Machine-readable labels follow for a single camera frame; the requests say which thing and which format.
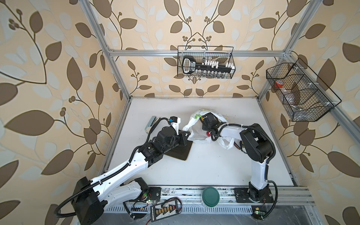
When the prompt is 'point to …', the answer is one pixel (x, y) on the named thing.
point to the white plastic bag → (196, 132)
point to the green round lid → (210, 196)
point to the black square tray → (180, 152)
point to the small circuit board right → (259, 215)
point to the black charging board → (165, 209)
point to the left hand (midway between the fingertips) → (192, 133)
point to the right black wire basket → (304, 96)
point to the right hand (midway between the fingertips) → (208, 124)
